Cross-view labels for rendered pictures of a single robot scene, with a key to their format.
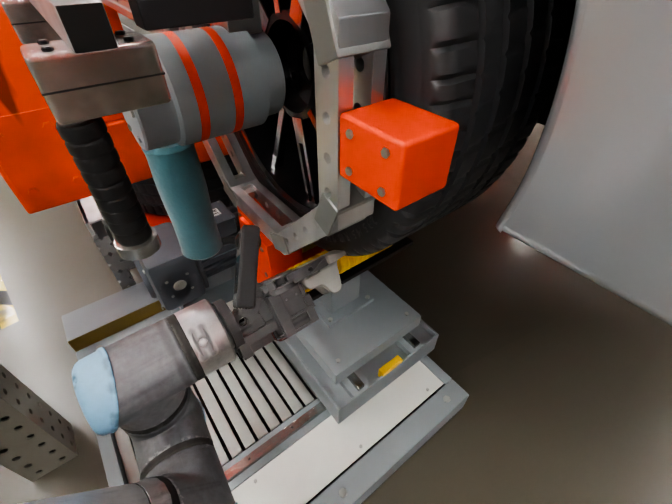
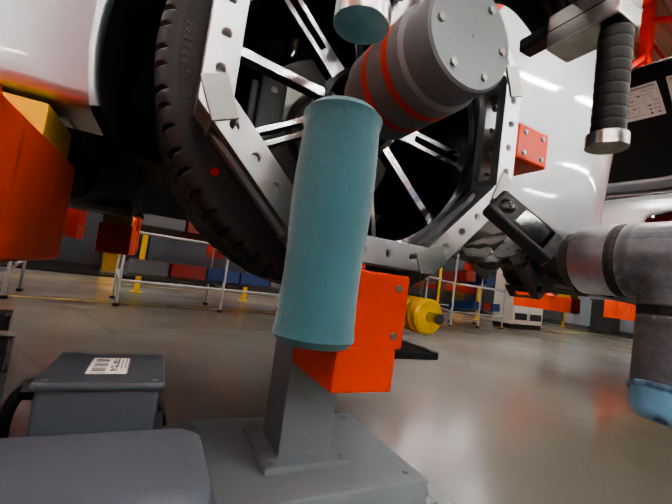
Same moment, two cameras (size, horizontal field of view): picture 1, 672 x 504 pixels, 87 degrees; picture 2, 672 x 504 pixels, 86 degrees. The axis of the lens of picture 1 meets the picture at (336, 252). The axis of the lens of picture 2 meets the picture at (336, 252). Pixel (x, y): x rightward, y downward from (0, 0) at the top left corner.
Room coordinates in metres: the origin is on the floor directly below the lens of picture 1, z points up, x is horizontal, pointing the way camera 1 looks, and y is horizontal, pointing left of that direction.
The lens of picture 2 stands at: (0.52, 0.69, 0.55)
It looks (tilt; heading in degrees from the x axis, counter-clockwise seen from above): 4 degrees up; 281
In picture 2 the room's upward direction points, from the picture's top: 8 degrees clockwise
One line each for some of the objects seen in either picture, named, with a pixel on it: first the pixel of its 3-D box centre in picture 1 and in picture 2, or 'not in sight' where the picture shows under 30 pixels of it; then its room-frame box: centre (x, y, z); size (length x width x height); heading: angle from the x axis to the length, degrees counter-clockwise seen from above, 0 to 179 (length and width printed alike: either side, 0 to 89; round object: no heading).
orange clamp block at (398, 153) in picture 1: (393, 152); (516, 150); (0.33, -0.06, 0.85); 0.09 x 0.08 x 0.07; 37
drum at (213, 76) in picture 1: (200, 86); (415, 75); (0.54, 0.19, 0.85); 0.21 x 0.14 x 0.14; 127
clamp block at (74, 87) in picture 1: (100, 73); (591, 21); (0.32, 0.20, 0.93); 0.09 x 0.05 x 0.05; 127
